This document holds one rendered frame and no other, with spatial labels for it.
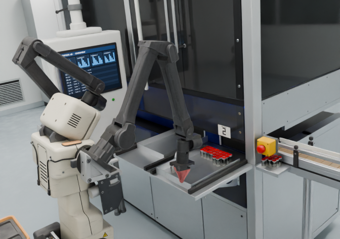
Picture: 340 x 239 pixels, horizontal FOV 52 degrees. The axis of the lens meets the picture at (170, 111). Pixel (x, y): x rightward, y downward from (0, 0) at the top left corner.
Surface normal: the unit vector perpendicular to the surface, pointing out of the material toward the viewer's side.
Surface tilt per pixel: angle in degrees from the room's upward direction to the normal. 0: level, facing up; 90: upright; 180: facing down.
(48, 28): 90
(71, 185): 90
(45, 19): 90
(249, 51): 90
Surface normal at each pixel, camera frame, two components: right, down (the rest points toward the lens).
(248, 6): -0.77, 0.26
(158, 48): 0.66, 0.21
